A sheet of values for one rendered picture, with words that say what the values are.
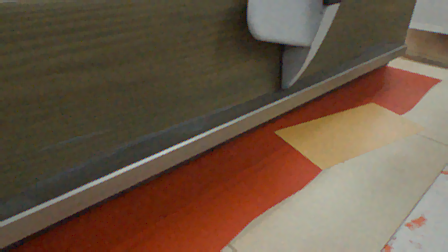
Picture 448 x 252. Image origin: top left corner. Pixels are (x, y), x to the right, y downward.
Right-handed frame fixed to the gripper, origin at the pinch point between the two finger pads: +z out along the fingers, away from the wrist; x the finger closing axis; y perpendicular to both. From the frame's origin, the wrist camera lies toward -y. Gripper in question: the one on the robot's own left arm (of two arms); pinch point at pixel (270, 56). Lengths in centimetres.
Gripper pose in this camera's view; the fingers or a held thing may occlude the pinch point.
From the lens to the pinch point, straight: 21.1
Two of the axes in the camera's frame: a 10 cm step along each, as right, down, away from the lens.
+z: -0.1, 8.6, 5.1
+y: -7.4, 3.4, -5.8
